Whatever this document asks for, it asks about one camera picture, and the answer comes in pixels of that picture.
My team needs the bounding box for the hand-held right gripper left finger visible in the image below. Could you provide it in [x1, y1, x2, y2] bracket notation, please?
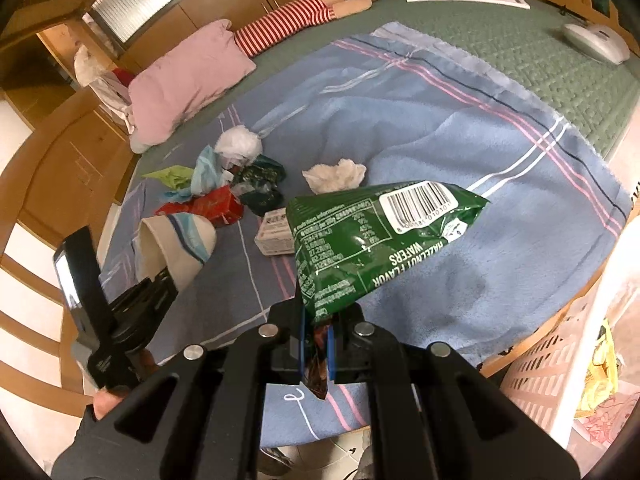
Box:
[50, 280, 308, 480]

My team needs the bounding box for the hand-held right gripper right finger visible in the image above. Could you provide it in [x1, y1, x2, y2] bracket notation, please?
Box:
[326, 306, 582, 480]

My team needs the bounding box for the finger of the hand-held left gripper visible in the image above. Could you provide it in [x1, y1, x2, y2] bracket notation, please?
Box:
[139, 266, 180, 313]

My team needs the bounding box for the white blue-striped paper cup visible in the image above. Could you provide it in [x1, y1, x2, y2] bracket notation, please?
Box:
[136, 211, 218, 291]

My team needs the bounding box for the small white carton box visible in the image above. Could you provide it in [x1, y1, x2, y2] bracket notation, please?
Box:
[254, 208, 297, 257]

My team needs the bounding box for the green wafer packet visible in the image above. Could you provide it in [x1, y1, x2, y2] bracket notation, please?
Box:
[285, 180, 491, 402]

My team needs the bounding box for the dark green wrapper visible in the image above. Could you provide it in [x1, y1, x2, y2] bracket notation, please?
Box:
[231, 154, 287, 214]

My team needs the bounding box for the white plastic bag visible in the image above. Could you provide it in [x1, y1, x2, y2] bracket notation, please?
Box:
[214, 125, 264, 167]

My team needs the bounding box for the white tissue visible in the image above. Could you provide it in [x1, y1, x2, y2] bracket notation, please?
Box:
[301, 158, 367, 195]

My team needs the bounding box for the white waste bin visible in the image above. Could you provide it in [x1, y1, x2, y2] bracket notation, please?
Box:
[500, 237, 640, 453]

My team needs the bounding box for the person's left hand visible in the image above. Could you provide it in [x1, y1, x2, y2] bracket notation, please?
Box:
[93, 389, 127, 420]

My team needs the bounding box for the flat red wrapper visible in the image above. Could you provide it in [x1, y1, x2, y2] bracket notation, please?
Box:
[154, 199, 197, 217]

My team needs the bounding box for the red snack packet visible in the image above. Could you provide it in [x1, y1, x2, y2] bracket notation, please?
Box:
[192, 185, 246, 229]

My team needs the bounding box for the green crumpled paper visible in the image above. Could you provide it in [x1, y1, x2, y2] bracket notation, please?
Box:
[141, 164, 195, 202]

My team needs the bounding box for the blue crumpled wrapper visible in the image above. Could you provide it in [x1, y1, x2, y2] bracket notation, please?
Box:
[191, 145, 224, 197]

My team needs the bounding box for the pile of clothes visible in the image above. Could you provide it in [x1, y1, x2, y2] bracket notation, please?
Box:
[74, 44, 137, 133]

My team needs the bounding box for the pink pillow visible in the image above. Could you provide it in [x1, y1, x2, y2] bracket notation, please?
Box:
[127, 19, 257, 153]

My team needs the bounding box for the blue plaid blanket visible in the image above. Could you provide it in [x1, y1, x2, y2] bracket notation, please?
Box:
[97, 22, 632, 448]

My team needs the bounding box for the striped plush doll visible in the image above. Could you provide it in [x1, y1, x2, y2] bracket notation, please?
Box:
[234, 0, 385, 57]

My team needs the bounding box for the green quilted mattress mat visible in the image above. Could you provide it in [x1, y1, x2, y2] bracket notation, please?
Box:
[135, 0, 640, 161]

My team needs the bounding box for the white handheld vacuum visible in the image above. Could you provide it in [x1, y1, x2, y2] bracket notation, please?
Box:
[562, 22, 631, 66]

